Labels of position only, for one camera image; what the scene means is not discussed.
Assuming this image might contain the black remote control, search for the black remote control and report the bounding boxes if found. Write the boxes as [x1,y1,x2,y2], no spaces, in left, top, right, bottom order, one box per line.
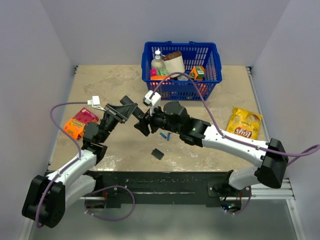
[120,95,145,120]

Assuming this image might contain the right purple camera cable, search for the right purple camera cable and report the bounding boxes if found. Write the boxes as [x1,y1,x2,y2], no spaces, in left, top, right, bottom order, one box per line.
[149,71,320,166]

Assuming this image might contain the pink small box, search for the pink small box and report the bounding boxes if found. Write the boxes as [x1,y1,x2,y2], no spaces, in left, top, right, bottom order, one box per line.
[150,68,157,77]

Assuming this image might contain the green small packet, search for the green small packet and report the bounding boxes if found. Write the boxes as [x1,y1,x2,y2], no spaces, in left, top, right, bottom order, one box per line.
[157,68,169,76]

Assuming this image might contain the white pump bottle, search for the white pump bottle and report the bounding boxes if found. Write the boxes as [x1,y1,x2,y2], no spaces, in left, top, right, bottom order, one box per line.
[151,48,165,70]

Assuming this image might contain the black remote battery cover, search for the black remote battery cover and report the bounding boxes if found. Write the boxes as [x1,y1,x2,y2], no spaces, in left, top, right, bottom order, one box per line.
[151,148,164,160]

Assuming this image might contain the yellow Lays chips bag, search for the yellow Lays chips bag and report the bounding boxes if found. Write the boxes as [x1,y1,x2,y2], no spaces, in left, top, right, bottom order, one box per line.
[226,107,263,140]

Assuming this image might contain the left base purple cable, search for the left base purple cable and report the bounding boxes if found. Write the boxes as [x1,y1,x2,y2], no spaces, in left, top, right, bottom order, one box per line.
[84,184,136,222]

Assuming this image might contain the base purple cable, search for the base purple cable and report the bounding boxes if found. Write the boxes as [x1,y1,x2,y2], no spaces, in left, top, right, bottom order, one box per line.
[84,184,136,222]
[223,187,253,216]

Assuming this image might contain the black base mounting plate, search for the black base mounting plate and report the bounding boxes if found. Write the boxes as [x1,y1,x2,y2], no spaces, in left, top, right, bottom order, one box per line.
[85,170,251,209]

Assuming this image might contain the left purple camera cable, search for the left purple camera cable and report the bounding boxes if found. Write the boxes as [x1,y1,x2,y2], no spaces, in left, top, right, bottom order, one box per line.
[35,101,90,229]

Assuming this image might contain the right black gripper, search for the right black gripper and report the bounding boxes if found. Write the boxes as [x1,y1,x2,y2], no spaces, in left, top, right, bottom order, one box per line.
[135,101,182,136]

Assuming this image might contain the blue plastic shopping basket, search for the blue plastic shopping basket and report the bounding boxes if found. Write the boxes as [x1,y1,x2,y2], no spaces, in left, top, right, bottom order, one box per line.
[141,41,223,101]

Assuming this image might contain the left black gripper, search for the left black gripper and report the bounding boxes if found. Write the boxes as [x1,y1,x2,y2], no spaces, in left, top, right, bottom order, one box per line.
[98,103,138,144]

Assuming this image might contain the orange green juice carton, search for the orange green juice carton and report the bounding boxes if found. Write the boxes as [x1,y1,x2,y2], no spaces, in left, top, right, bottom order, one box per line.
[189,65,206,81]

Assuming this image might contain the white brown paper bag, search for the white brown paper bag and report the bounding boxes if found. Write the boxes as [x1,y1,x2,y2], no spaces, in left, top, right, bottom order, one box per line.
[162,51,185,78]

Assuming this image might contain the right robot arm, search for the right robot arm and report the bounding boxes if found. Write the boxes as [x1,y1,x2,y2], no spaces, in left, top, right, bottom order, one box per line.
[133,101,288,197]

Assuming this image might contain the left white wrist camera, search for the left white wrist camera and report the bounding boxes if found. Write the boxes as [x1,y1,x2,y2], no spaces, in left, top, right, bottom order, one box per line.
[87,95,106,112]

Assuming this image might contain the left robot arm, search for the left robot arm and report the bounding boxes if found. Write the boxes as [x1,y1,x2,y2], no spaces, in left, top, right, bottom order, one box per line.
[21,99,138,228]

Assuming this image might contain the purple camera cable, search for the purple camera cable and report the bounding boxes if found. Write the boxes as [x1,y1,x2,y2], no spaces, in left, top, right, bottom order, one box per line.
[35,101,90,229]
[149,71,320,166]

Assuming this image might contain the orange flat box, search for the orange flat box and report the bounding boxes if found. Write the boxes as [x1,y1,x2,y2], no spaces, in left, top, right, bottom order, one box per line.
[150,75,171,81]

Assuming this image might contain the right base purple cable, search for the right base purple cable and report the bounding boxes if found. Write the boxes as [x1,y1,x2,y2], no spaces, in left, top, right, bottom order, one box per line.
[223,187,253,216]

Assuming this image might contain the metal tin can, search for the metal tin can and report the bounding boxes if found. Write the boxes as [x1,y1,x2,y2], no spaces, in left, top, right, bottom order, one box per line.
[177,73,190,81]

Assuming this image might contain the orange pink candy box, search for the orange pink candy box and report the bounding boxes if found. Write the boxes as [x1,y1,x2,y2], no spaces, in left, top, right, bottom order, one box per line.
[63,107,99,140]

